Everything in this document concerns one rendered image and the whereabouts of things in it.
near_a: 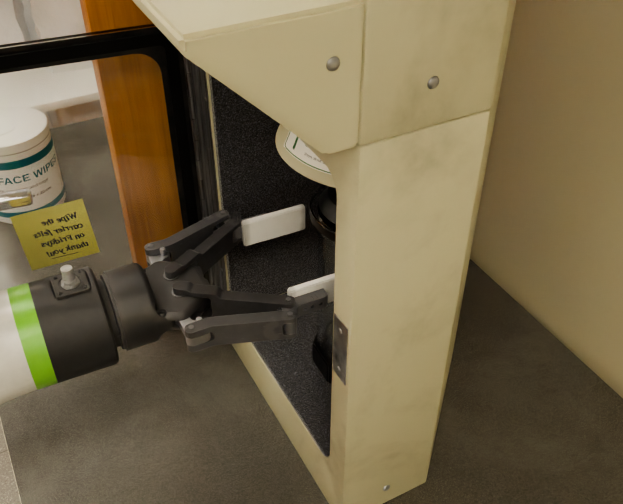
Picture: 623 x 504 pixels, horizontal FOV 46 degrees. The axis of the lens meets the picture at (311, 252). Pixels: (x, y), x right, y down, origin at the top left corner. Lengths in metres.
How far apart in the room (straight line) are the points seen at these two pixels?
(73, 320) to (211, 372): 0.37
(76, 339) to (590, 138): 0.63
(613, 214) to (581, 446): 0.28
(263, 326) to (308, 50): 0.28
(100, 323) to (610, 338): 0.66
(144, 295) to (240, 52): 0.29
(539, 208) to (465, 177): 0.48
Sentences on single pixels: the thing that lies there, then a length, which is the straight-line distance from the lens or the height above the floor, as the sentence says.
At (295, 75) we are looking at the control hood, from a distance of 0.44.
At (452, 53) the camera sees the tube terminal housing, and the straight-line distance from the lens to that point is 0.50.
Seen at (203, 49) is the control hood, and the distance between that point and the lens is 0.41.
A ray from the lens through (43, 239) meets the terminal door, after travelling 0.85.
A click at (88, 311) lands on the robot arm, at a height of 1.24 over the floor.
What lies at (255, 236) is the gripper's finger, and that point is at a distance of 0.76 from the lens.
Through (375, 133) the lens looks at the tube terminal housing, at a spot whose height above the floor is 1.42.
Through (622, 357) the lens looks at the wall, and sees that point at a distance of 1.03.
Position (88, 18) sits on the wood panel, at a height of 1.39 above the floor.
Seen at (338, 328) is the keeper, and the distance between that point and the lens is 0.62.
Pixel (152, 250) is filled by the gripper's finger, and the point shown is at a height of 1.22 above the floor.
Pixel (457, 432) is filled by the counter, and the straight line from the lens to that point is 0.92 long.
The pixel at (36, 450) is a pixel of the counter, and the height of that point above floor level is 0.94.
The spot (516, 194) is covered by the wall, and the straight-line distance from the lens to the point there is 1.08.
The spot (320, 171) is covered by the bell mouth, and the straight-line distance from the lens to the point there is 0.62.
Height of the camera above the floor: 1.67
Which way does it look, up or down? 39 degrees down
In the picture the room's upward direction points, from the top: straight up
